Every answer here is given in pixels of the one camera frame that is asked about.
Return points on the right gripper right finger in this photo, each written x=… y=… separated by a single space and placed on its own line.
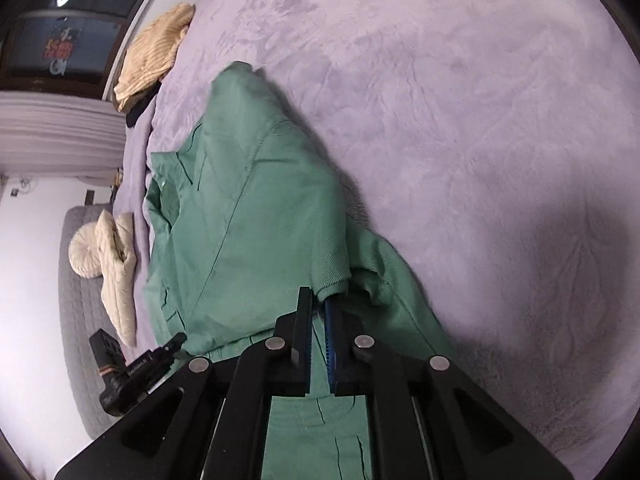
x=426 y=418

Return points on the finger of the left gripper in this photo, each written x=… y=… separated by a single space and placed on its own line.
x=162 y=352

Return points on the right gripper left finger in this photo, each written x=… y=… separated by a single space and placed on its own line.
x=206 y=420

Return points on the green button-up shirt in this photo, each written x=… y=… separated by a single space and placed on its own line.
x=246 y=214

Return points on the grey quilted headboard pad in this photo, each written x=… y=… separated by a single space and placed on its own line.
x=81 y=315

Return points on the round cream pleated cushion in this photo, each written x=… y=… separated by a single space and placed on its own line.
x=83 y=252

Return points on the cream puffer jacket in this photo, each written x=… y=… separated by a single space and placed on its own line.
x=118 y=261

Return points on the lilac striped curtain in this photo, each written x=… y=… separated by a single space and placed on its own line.
x=51 y=136

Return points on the black garment under knit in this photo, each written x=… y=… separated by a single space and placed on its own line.
x=141 y=103

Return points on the lilac plush blanket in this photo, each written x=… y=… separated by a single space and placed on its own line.
x=495 y=144

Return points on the tan striped knit garment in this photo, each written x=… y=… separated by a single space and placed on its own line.
x=151 y=55

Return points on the dark window with reflections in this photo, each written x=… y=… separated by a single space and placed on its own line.
x=62 y=46

